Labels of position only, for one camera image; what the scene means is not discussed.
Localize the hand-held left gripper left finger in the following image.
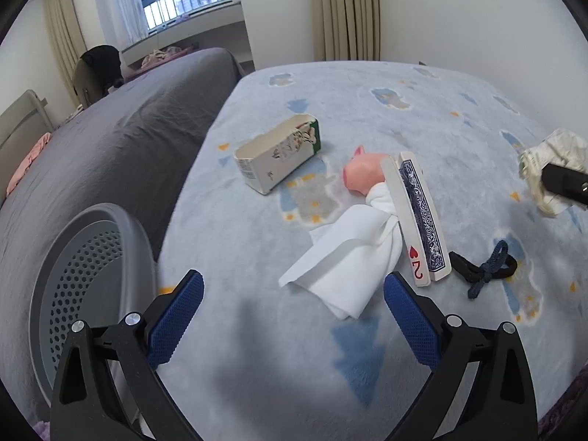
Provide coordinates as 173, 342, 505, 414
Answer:
50, 270, 205, 441

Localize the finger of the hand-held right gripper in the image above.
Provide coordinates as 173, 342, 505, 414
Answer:
541, 162, 588, 207

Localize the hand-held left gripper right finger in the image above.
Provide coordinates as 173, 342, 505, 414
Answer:
383, 271, 538, 441

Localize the white paper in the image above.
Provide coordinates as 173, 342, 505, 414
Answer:
518, 129, 588, 218

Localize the black and blue hair tie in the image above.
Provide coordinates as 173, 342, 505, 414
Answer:
448, 240, 519, 299

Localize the white tissue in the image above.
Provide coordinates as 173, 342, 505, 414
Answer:
279, 183, 407, 320

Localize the deck of playing cards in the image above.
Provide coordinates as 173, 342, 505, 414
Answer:
382, 151, 451, 287

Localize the grey-blue perforated waste basket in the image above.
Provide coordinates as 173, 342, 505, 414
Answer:
28, 203, 159, 426

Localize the pink pig toy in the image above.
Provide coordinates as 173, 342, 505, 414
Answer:
342, 146, 391, 203

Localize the white and green carton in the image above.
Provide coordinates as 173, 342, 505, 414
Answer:
233, 114, 321, 195

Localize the light blue printed blanket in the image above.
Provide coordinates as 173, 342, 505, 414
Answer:
156, 60, 588, 441

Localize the purple patterned cloth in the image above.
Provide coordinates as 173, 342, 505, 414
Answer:
537, 374, 588, 441

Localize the bed with grey sheet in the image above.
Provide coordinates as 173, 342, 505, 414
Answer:
0, 47, 246, 423

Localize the pink cloth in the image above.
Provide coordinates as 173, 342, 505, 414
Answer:
6, 132, 52, 196

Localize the grey bed headboard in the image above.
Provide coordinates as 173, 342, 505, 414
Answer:
0, 89, 55, 166

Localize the beige chair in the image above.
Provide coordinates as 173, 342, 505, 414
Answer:
73, 55, 99, 111

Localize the pile of pale clothes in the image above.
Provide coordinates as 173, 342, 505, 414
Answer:
140, 47, 189, 69

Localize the black garment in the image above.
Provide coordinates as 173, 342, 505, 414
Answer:
80, 45, 125, 93

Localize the beige curtain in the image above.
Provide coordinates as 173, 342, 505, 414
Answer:
43, 0, 88, 72
309, 0, 382, 62

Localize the white window ledge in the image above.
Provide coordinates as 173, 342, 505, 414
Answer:
120, 2, 254, 72

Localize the white sheer curtain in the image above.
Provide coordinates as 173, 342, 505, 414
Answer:
89, 0, 150, 53

